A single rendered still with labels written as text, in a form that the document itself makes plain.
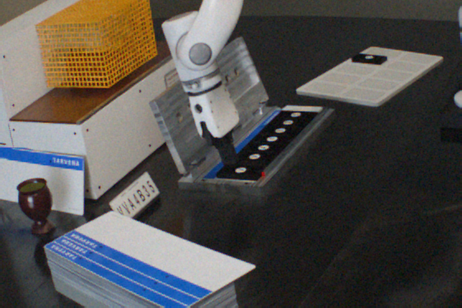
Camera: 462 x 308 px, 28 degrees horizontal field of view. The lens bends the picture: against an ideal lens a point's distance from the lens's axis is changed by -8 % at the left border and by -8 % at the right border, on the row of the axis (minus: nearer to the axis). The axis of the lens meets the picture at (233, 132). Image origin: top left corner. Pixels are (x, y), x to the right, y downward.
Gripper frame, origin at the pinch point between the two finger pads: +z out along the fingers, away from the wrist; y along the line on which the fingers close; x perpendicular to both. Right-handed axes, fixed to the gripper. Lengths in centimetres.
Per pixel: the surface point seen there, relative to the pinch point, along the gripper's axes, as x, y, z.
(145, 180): 17.1, -8.1, 0.2
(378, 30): 6, 115, 7
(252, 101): 11.2, 34.8, -0.3
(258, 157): -0.3, 10.6, 5.6
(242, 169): 0.3, 4.0, 5.4
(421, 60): -18, 85, 11
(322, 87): 4, 60, 7
